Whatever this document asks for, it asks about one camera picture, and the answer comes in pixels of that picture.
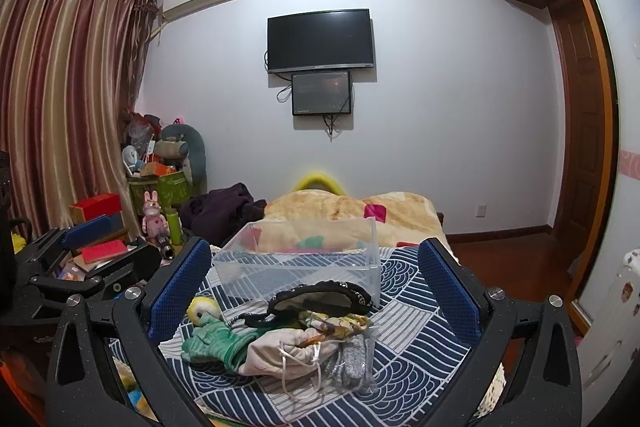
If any cream drawstring pouch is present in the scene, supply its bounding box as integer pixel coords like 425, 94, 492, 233
239, 329, 343, 403

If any wooden door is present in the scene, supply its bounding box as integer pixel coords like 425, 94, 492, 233
550, 0, 615, 306

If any dark purple clothing pile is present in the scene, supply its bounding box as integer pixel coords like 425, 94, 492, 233
179, 182, 267, 247

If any wall mounted black television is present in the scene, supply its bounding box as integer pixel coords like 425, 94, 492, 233
266, 9, 375, 74

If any green cylinder bottle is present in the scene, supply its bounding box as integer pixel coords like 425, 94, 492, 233
165, 208, 183, 246

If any pink rabbit figure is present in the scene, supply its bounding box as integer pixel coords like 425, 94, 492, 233
142, 191, 170, 248

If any wall power socket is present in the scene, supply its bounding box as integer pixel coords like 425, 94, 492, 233
475, 205, 487, 218

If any floral fabric scrunchie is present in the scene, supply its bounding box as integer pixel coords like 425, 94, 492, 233
298, 311, 370, 339

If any grey plush dinosaur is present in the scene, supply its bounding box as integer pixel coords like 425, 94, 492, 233
154, 124, 206, 185

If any green storage box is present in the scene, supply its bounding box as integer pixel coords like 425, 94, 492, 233
128, 172, 192, 216

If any clear plastic storage box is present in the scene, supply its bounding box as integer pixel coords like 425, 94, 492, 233
213, 218, 382, 305

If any striped red gold curtain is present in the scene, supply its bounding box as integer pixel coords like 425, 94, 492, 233
1, 0, 157, 235

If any beige patchwork blanket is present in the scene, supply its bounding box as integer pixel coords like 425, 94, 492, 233
252, 190, 448, 253

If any small black wall monitor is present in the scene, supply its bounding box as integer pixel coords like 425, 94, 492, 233
291, 70, 352, 116

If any red box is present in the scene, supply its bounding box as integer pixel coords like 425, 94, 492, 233
70, 193, 122, 225

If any yellow headboard cushion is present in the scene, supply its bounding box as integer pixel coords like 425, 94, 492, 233
293, 171, 345, 196

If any green yellow sponge toy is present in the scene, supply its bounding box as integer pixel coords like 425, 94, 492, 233
181, 297, 259, 374

